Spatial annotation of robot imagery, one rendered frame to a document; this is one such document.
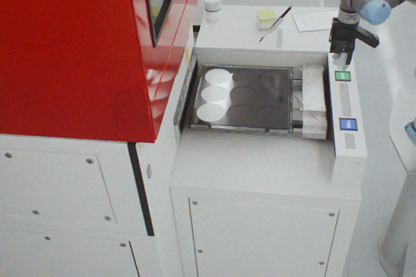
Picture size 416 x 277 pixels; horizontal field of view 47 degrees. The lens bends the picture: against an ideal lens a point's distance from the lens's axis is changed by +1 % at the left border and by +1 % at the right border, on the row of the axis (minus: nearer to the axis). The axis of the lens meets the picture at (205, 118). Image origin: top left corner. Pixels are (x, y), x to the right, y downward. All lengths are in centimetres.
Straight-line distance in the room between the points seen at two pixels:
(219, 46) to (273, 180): 63
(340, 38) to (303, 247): 76
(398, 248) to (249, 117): 100
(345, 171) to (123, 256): 77
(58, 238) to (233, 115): 72
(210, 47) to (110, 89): 92
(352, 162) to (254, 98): 46
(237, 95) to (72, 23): 93
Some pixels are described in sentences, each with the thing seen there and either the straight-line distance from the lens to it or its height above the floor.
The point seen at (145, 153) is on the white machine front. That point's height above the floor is 114.
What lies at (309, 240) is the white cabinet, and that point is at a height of 58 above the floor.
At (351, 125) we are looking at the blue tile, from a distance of 164.
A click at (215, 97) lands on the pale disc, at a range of 181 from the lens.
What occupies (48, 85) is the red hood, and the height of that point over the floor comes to 140.
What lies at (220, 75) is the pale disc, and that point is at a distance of 192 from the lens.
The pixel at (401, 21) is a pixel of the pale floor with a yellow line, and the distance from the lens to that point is 415.
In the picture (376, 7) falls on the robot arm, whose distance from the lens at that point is 153.
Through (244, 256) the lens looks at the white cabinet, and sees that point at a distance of 192.
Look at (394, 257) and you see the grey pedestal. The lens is 243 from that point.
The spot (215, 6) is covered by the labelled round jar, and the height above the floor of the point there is 104.
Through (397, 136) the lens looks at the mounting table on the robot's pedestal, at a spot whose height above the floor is 82.
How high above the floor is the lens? 206
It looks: 42 degrees down
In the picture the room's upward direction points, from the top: 4 degrees counter-clockwise
